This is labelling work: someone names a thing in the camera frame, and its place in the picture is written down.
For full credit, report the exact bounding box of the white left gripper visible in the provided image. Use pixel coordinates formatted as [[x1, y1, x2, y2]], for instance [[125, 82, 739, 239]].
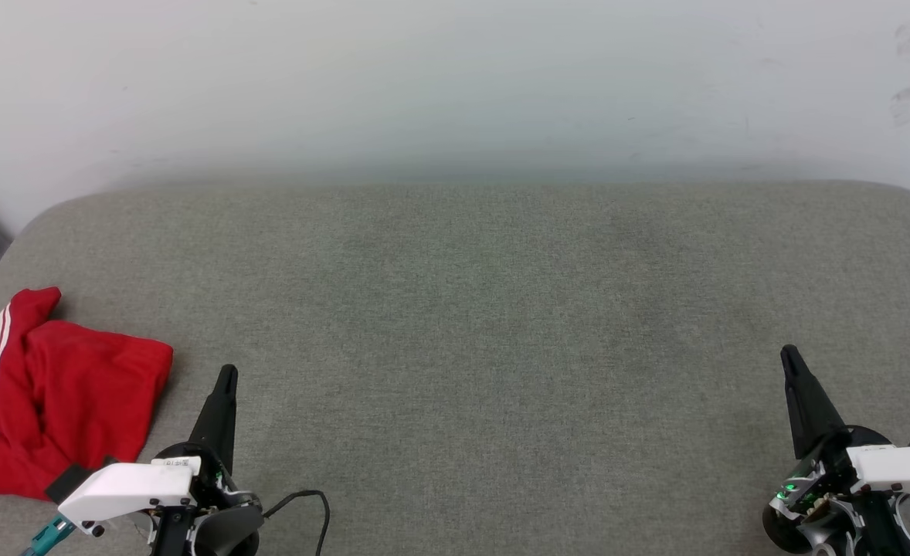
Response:
[[57, 365, 263, 556]]

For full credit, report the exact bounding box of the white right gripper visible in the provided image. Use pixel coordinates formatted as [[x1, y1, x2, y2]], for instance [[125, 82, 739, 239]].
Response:
[[762, 345, 910, 553]]

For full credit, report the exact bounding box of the red white basketball jersey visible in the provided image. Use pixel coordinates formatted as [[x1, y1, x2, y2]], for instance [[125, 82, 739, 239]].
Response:
[[0, 286, 175, 503]]

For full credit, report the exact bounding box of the grey fabric sofa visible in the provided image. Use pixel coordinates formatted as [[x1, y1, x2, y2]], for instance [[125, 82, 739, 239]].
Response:
[[0, 181, 910, 556]]

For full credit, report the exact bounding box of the thin black cable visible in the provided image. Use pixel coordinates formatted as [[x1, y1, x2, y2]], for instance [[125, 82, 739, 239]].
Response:
[[260, 490, 331, 556]]

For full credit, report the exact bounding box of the teal cable connector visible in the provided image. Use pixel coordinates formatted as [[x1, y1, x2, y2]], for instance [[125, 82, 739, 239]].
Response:
[[21, 515, 76, 556]]

